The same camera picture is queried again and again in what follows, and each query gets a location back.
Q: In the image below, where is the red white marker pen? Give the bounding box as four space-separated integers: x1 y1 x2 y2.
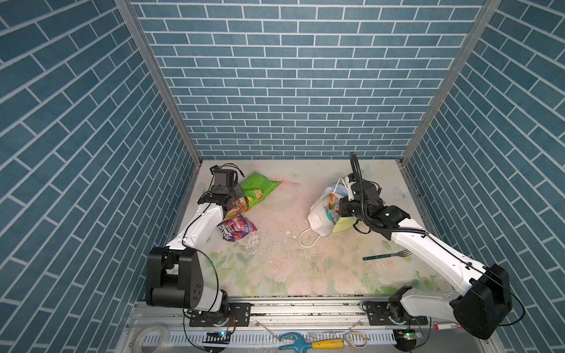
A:
433 322 461 330

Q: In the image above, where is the aluminium corner post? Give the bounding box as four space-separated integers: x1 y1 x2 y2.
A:
115 0 202 168
399 0 504 166

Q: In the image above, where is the teal yellow handled tool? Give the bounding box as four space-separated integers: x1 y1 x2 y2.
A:
278 332 345 353

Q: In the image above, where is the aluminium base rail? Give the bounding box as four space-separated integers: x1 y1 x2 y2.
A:
116 296 503 352

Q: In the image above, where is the floral paper gift bag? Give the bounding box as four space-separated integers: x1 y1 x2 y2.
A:
298 176 356 249

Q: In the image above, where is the clear tape roll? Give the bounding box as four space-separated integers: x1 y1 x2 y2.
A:
129 324 172 353

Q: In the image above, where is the aluminium corner post left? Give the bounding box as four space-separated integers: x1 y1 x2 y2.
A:
115 0 202 168

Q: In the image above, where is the teal handled fork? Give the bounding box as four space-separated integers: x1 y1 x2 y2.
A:
362 249 413 261

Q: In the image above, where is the green chips bag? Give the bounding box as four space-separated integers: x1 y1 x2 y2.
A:
241 172 280 209

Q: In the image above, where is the aluminium corner post right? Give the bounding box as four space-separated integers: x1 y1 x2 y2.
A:
399 0 504 166

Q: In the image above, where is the rubber band loop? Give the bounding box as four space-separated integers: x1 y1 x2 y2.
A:
344 331 369 349

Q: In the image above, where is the purple Fox's berries candy bag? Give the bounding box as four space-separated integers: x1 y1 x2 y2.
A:
217 216 257 242

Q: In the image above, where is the orange clear snack bag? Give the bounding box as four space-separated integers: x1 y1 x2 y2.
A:
224 207 243 221

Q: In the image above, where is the teal Fox's mint candy bag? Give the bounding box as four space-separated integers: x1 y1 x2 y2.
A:
324 203 341 224

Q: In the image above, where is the orange Fox's fruits candy bag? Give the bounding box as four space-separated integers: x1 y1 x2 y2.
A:
234 196 252 213

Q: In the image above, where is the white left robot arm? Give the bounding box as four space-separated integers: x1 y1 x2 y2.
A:
146 163 244 327

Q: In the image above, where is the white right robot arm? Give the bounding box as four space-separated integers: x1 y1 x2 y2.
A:
338 153 517 340

